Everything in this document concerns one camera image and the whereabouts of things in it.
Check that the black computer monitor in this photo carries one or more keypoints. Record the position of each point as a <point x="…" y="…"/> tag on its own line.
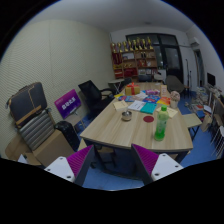
<point x="211" y="80"/>

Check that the cream notebook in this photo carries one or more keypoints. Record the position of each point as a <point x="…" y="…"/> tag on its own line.
<point x="120" y="105"/>

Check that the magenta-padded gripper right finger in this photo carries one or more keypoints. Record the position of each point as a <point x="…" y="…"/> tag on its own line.
<point x="163" y="165"/>

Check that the black office chair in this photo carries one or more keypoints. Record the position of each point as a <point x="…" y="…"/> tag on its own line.
<point x="91" y="95"/>

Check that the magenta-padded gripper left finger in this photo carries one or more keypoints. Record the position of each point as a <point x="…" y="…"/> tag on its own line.
<point x="60" y="165"/>

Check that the yellow gift box red ribbon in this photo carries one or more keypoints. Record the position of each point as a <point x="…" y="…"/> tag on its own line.
<point x="132" y="90"/>

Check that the pink flowers in white pot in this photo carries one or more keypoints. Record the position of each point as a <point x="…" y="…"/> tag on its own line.
<point x="174" y="98"/>

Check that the grey ribbed suitcase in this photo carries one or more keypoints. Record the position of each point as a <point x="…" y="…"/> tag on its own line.
<point x="36" y="131"/>

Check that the white orange carton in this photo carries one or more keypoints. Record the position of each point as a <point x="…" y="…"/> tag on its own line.
<point x="164" y="90"/>

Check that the brown cardboard box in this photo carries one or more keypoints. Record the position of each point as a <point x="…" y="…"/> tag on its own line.
<point x="53" y="148"/>

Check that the teal book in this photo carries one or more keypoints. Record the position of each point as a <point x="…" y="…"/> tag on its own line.
<point x="148" y="108"/>

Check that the dark glass double door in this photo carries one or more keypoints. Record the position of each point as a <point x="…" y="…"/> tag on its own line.
<point x="170" y="56"/>

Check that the purple pink packet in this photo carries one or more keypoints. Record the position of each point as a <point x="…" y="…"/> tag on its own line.
<point x="152" y="92"/>

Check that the white stool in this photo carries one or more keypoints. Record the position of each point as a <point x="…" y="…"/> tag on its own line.
<point x="218" y="136"/>

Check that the flat round red coaster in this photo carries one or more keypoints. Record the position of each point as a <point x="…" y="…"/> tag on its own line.
<point x="148" y="119"/>

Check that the beige paper envelope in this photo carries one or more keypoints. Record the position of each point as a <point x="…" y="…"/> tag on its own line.
<point x="172" y="112"/>

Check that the blue picture book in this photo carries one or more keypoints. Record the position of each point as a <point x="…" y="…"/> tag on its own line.
<point x="151" y="98"/>
<point x="126" y="98"/>

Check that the grey armchair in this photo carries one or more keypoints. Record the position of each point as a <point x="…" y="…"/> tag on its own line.
<point x="174" y="84"/>

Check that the black tripod stand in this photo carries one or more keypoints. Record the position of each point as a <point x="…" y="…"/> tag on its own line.
<point x="187" y="76"/>

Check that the wooden wall desk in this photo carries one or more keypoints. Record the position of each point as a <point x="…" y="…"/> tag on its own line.
<point x="216" y="96"/>

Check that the small wooden side table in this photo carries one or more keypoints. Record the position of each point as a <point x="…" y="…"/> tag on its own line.
<point x="191" y="120"/>

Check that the small metal cup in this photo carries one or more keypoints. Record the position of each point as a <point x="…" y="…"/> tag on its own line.
<point x="126" y="116"/>

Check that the white booklet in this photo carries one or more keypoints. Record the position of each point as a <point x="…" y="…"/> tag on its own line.
<point x="136" y="105"/>

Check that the green drink bottle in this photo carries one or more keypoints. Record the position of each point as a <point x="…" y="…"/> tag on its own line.
<point x="161" y="125"/>

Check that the orange red book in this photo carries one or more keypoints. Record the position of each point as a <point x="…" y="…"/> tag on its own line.
<point x="163" y="101"/>

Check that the black bag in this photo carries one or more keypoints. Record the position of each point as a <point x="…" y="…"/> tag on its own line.
<point x="67" y="133"/>

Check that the purple sign board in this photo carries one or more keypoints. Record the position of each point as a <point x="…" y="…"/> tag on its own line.
<point x="67" y="103"/>

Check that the wooden shelf unit with trophies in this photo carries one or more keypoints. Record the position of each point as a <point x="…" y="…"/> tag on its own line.
<point x="134" y="60"/>

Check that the black suitcase tan trim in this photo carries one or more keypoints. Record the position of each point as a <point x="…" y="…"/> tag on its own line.
<point x="26" y="101"/>

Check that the white air conditioner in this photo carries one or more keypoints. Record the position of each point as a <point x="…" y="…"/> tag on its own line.
<point x="194" y="41"/>

